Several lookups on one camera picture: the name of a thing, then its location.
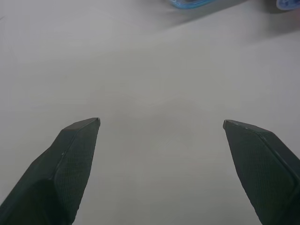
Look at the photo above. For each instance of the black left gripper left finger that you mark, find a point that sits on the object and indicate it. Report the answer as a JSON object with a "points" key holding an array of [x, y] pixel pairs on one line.
{"points": [[54, 178]]}

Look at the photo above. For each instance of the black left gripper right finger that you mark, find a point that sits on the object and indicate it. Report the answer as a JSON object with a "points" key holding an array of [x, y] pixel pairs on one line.
{"points": [[264, 173]]}

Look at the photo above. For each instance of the blue transparent container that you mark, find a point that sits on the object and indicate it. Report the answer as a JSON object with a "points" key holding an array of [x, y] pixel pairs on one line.
{"points": [[189, 3]]}

